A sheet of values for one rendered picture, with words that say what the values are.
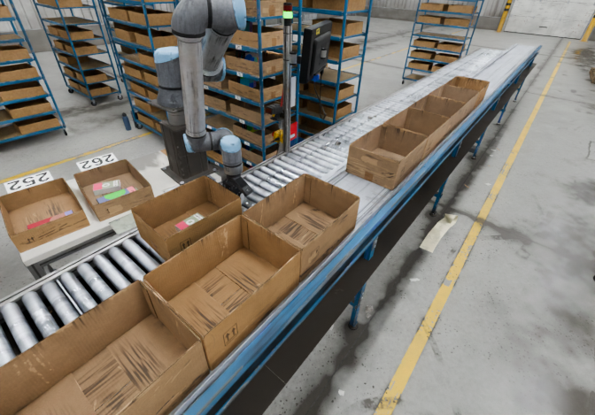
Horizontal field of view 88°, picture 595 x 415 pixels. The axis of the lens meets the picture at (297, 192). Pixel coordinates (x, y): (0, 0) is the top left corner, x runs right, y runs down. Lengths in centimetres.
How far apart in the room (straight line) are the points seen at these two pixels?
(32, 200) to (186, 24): 132
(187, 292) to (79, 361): 33
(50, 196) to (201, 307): 128
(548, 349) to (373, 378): 110
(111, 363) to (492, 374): 190
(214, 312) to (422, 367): 136
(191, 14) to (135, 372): 111
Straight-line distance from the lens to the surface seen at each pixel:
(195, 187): 168
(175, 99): 181
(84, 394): 110
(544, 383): 240
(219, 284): 117
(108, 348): 114
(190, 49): 129
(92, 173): 213
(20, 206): 215
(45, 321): 150
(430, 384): 209
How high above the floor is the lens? 179
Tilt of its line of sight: 35 degrees down
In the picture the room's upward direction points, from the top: 2 degrees clockwise
